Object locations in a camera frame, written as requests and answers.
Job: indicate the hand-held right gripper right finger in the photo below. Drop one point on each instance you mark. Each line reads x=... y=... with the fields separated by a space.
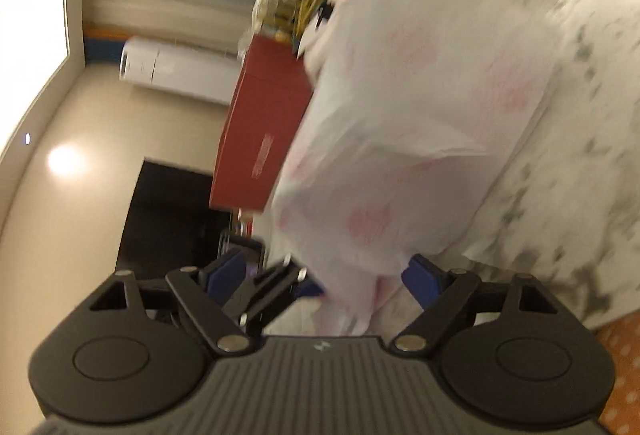
x=422 y=280

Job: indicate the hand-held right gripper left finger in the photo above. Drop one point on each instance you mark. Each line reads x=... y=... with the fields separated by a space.
x=227 y=272

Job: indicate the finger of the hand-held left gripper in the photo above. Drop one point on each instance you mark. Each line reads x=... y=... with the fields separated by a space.
x=270 y=295

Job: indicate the white pink-printed shopping bag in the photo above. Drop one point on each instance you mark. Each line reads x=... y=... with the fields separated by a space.
x=410 y=125

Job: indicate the smartphone with lit screen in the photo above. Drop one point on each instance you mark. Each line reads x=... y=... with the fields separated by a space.
x=252 y=250

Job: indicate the black television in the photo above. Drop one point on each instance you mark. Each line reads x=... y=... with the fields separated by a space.
x=165 y=215

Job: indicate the red cardboard box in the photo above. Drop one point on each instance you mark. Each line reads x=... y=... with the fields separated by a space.
x=260 y=125

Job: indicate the white standing air conditioner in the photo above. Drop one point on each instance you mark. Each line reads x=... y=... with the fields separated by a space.
x=175 y=70

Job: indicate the person's orange patterned pajamas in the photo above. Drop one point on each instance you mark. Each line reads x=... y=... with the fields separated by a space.
x=622 y=375

